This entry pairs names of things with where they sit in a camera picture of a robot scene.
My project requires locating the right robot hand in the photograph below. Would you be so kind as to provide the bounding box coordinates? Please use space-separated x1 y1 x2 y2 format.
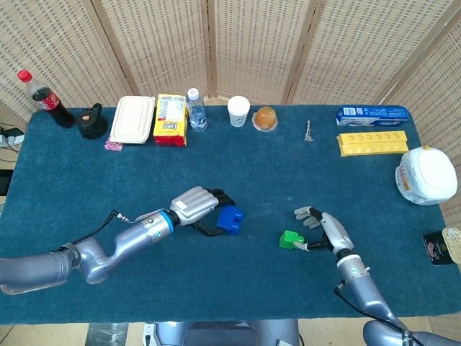
293 205 356 259

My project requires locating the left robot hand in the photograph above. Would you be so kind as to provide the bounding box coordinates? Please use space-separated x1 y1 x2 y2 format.
169 185 237 237

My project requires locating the blue toy block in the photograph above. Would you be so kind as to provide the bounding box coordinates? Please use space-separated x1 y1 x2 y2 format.
216 205 246 236

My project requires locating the green toy block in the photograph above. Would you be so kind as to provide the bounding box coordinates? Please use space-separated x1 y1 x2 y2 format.
279 230 305 249

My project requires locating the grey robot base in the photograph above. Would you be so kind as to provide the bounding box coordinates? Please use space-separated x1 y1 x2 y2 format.
143 319 300 346

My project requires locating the teal carpet table cover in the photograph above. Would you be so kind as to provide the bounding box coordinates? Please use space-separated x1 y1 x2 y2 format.
0 104 447 324

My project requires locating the yellow red snack bag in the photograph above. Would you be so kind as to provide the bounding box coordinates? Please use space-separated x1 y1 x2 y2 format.
153 94 189 147

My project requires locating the clear water bottle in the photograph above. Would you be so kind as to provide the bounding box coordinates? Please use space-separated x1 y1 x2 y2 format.
185 87 209 133

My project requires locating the yellow plastic tray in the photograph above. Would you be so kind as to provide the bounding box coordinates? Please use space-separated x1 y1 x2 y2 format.
336 130 410 157

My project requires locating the pink patterned packet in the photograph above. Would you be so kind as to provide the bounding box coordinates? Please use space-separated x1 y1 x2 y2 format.
104 135 124 151

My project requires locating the dark snack packet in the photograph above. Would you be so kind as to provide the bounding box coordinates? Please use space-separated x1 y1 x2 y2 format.
422 226 461 267

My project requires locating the white paper cup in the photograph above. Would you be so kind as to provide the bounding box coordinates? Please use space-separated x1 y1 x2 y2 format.
227 95 251 128

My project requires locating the beige lidded lunch box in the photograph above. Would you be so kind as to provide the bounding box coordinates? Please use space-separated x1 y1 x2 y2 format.
109 95 156 145

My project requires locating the white rice cooker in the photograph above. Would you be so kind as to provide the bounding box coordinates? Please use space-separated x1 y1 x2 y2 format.
395 146 459 206

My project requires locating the orange jelly cup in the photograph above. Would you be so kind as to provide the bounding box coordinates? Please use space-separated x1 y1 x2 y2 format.
251 106 279 133

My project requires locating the blue white long box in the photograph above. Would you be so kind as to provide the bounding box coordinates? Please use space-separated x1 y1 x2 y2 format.
335 105 411 128

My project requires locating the black round pot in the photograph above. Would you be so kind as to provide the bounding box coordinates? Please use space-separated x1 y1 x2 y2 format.
76 102 109 140

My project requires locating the wicker folding screen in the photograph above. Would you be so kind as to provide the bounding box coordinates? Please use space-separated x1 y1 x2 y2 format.
0 0 461 228

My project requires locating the white power strip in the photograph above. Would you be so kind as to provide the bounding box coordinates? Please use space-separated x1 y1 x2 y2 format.
0 125 25 147

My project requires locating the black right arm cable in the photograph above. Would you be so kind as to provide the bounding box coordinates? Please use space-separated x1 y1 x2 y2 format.
333 280 426 346

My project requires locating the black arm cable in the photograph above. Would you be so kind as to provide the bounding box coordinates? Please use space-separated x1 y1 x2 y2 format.
53 210 130 253
333 280 426 346

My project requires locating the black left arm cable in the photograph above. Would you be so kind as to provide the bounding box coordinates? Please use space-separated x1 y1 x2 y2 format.
53 210 130 253

